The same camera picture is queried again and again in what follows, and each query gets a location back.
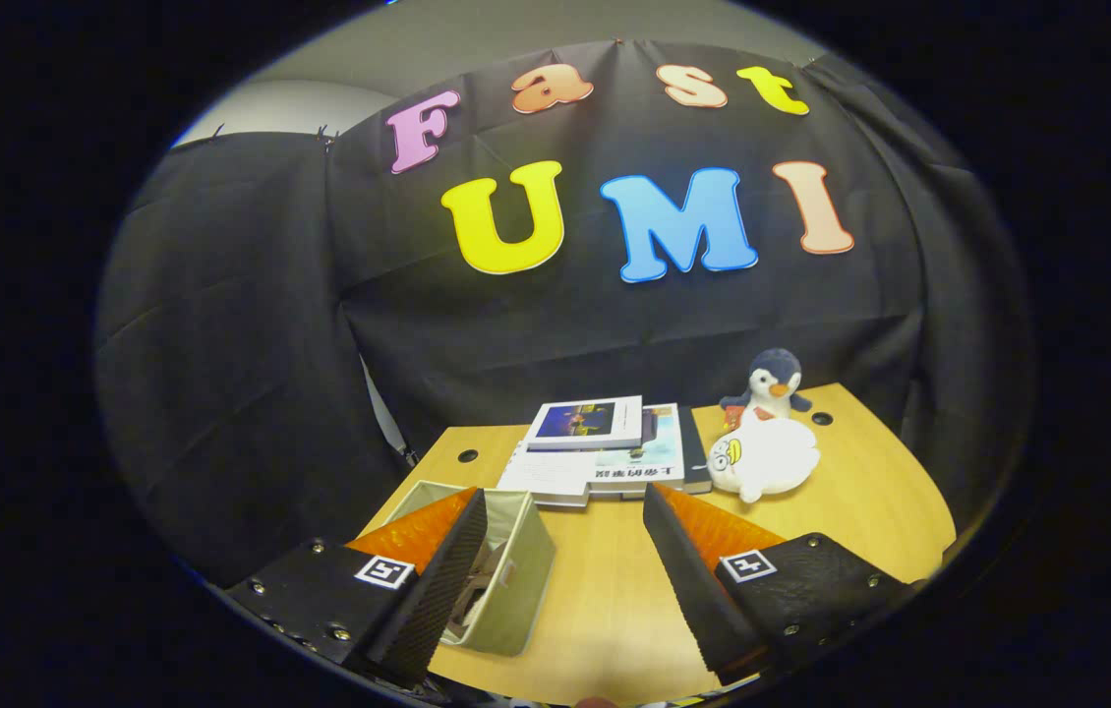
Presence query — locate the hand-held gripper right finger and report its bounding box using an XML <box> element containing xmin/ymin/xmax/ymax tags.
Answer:
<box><xmin>642</xmin><ymin>482</ymin><xmax>913</xmax><ymax>687</ymax></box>

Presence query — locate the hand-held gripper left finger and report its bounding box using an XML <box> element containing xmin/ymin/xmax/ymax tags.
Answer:
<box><xmin>226</xmin><ymin>487</ymin><xmax>490</xmax><ymax>689</ymax></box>

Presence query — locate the brown fleece shoe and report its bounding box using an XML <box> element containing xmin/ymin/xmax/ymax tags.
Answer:
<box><xmin>445</xmin><ymin>551</ymin><xmax>509</xmax><ymax>642</ymax></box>

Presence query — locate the green fabric storage box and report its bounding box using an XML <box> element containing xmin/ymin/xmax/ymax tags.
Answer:
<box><xmin>380</xmin><ymin>480</ymin><xmax>557</xmax><ymax>658</ymax></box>

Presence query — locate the light blue cover book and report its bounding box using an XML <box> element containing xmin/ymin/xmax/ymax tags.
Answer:
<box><xmin>590</xmin><ymin>403</ymin><xmax>686</xmax><ymax>495</ymax></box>

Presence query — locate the black book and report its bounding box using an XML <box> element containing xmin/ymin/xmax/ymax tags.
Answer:
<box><xmin>675</xmin><ymin>405</ymin><xmax>714</xmax><ymax>496</ymax></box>

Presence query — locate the white plush seal toy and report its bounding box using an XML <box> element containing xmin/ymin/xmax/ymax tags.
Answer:
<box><xmin>706</xmin><ymin>418</ymin><xmax>822</xmax><ymax>504</ymax></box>

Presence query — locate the plain white book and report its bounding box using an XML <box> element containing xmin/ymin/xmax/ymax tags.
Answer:
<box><xmin>497</xmin><ymin>442</ymin><xmax>596</xmax><ymax>508</ymax></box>

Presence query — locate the white book with dark picture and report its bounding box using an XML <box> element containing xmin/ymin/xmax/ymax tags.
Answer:
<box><xmin>524</xmin><ymin>395</ymin><xmax>645</xmax><ymax>452</ymax></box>

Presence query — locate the grey penguin plush toy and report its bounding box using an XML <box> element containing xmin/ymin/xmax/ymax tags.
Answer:
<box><xmin>719</xmin><ymin>347</ymin><xmax>813</xmax><ymax>429</ymax></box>

